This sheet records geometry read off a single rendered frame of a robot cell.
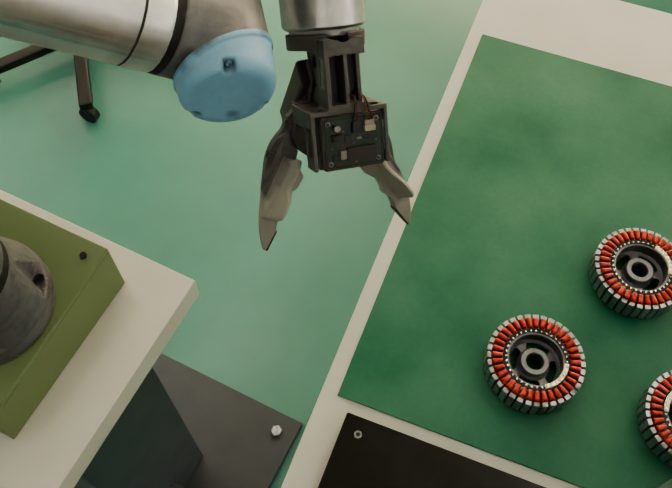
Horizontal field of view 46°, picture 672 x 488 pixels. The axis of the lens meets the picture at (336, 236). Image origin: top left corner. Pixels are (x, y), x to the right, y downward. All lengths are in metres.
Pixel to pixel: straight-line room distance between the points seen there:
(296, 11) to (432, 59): 1.56
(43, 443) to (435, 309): 0.48
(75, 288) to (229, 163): 1.13
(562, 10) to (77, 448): 0.94
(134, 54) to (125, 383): 0.50
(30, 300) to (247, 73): 0.43
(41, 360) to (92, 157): 1.21
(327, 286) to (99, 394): 0.94
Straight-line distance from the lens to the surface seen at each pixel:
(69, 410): 0.98
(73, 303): 0.94
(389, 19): 2.33
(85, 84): 2.17
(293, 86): 0.75
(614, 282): 1.00
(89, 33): 0.55
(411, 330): 0.96
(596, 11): 1.33
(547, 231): 1.06
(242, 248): 1.88
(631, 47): 1.30
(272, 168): 0.74
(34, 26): 0.55
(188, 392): 1.73
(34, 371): 0.94
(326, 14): 0.69
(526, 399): 0.92
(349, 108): 0.68
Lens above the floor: 1.63
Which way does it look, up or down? 60 degrees down
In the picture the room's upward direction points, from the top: straight up
